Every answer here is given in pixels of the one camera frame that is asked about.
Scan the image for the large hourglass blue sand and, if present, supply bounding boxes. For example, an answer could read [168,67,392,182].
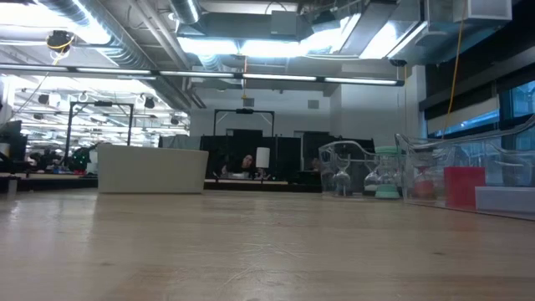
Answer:
[333,153,353,197]

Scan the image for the mint green capped hourglass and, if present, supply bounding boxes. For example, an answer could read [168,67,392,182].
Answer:
[373,145,403,201]

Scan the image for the red sand hourglass black caps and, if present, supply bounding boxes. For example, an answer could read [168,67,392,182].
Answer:
[412,166,436,201]

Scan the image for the red cube wall charger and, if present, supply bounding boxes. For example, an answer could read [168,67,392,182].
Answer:
[443,166,487,210]

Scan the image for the lavender cube wall charger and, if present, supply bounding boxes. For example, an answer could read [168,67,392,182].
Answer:
[475,186,535,215]

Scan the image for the black office partition row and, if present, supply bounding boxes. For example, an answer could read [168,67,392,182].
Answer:
[199,128,376,187]

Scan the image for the white cylinder lamp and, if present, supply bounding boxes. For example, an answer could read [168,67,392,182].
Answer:
[255,146,271,170]

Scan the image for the person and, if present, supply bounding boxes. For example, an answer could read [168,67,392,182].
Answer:
[220,153,257,180]

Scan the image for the clear plastic bin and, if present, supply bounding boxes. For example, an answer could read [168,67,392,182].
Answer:
[394,113,535,222]
[318,140,405,200]

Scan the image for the long ceiling light strip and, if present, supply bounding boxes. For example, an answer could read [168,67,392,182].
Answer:
[0,63,405,87]

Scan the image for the white plastic bin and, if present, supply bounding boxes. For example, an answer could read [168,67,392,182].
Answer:
[96,143,210,196]

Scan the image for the grey ceiling box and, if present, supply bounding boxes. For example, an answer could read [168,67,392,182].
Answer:
[270,10,298,37]

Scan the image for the black monitor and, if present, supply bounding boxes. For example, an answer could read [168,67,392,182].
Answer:
[0,120,28,162]

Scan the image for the white ceiling box unit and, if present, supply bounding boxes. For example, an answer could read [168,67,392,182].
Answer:
[453,0,513,22]

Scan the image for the black metal frame stand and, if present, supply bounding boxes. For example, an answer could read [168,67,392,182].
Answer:
[212,108,276,139]
[64,100,135,166]

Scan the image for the yellow hanging cable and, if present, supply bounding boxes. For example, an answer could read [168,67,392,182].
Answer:
[442,0,467,139]

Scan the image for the black ceiling dome camera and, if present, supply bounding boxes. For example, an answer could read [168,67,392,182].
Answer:
[45,29,76,54]

